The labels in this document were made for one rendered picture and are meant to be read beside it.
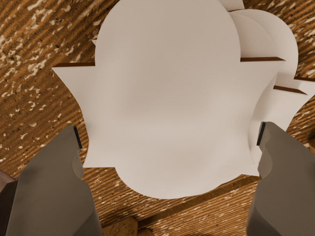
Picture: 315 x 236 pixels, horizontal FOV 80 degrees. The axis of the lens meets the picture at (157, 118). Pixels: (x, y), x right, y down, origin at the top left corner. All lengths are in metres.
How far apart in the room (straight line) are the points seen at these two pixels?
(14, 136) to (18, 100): 0.04
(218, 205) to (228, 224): 0.04
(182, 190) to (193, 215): 0.11
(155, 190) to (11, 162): 0.16
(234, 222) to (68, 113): 0.24
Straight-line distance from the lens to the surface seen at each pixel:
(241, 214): 0.29
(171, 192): 0.16
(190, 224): 0.29
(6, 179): 0.32
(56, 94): 0.18
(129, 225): 0.26
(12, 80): 0.20
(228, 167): 0.17
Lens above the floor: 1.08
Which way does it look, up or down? 60 degrees down
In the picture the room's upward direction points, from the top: 179 degrees counter-clockwise
